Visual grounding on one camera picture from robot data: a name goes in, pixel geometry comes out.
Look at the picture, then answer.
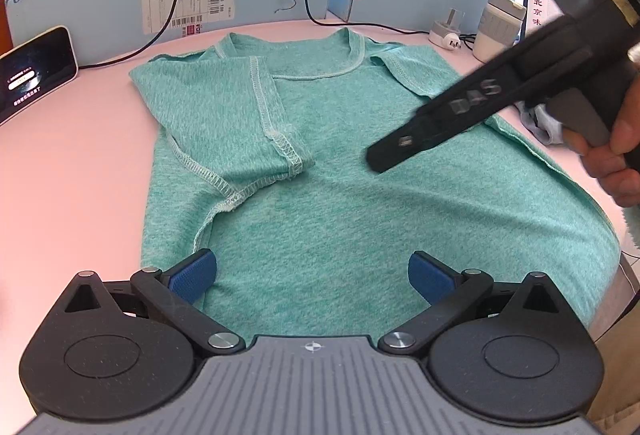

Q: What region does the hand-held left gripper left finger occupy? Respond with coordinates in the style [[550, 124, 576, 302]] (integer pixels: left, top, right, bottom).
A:
[[61, 249, 247, 359]]

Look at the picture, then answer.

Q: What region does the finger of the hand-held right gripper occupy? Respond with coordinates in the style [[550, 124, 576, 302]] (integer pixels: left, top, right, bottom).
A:
[[366, 106, 452, 174]]

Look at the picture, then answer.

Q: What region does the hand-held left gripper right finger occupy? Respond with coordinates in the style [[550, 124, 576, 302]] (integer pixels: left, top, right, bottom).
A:
[[377, 249, 564, 359]]

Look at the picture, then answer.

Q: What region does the green t-shirt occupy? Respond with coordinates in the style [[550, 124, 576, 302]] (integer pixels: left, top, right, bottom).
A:
[[128, 27, 622, 342]]

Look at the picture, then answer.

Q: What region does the person's right hand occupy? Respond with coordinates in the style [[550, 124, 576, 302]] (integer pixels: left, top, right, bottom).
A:
[[579, 69, 640, 209]]

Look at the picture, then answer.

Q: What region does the white and grey tumbler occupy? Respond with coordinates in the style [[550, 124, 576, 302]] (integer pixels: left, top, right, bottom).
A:
[[472, 0, 529, 64]]

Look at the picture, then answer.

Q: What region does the white plug-in adapter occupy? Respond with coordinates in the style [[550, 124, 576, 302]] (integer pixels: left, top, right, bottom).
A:
[[428, 7, 469, 51]]

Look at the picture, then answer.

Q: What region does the person's beige clothing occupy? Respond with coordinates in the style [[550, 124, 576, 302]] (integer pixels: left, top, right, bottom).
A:
[[584, 310, 640, 435]]

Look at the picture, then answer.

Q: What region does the smartphone in white case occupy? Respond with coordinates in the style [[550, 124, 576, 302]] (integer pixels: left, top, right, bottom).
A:
[[0, 26, 80, 126]]

